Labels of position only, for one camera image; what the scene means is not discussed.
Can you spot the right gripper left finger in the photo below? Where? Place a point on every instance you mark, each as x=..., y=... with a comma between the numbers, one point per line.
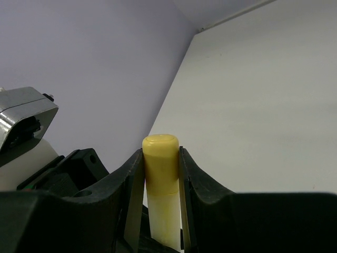
x=39, y=221

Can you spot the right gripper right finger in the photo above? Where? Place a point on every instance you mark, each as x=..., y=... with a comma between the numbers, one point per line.
x=216, y=219

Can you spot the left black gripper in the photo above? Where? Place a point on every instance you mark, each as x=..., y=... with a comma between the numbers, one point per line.
x=67, y=175

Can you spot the yellow highlighter pen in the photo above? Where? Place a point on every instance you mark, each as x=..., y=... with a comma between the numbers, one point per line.
x=165, y=219

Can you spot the yellow pen cap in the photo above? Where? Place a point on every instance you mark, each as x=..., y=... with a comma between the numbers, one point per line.
x=161, y=160

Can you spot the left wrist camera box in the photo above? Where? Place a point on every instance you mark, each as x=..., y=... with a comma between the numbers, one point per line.
x=26, y=115

